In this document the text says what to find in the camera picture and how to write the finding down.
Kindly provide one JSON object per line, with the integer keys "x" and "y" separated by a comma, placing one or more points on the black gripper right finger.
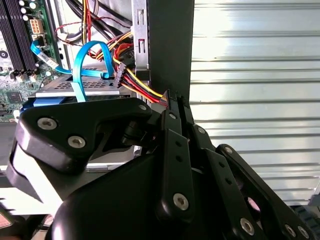
{"x": 225, "y": 180}

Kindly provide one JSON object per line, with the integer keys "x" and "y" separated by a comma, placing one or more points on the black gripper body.
{"x": 112, "y": 200}

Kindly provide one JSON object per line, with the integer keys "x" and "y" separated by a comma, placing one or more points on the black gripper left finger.
{"x": 75, "y": 125}

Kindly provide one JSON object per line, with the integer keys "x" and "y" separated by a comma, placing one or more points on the hard disk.
{"x": 100, "y": 87}

